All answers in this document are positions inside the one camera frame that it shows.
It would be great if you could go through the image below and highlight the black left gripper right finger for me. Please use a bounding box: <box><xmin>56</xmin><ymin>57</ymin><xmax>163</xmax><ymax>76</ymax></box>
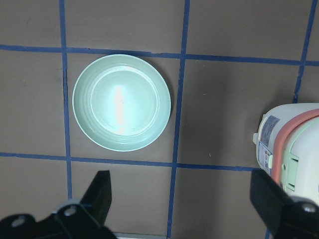
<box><xmin>250</xmin><ymin>169</ymin><xmax>319</xmax><ymax>239</ymax></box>

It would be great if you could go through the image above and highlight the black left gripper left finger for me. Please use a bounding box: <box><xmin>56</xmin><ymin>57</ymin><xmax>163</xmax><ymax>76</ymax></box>
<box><xmin>0</xmin><ymin>170</ymin><xmax>116</xmax><ymax>239</ymax></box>

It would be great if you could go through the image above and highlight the white pink rice cooker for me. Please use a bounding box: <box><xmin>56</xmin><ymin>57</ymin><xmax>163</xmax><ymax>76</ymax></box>
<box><xmin>253</xmin><ymin>103</ymin><xmax>319</xmax><ymax>203</ymax></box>

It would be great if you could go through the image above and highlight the light green plate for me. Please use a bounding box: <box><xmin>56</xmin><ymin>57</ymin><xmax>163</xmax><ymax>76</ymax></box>
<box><xmin>72</xmin><ymin>54</ymin><xmax>171</xmax><ymax>152</ymax></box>

